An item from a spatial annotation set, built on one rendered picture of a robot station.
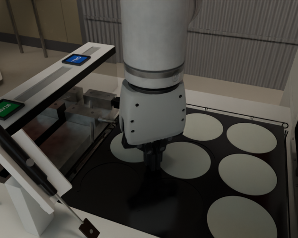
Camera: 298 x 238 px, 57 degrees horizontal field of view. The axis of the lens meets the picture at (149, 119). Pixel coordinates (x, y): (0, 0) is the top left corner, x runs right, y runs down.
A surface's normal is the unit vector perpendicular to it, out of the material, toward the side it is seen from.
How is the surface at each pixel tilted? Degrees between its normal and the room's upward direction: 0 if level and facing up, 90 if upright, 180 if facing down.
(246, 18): 90
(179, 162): 1
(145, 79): 90
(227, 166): 0
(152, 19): 90
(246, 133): 0
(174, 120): 93
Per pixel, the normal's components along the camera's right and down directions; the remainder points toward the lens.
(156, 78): 0.04, 0.57
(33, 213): 0.94, 0.20
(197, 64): -0.37, 0.54
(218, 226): 0.00, -0.82
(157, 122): 0.34, 0.58
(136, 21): -0.57, 0.47
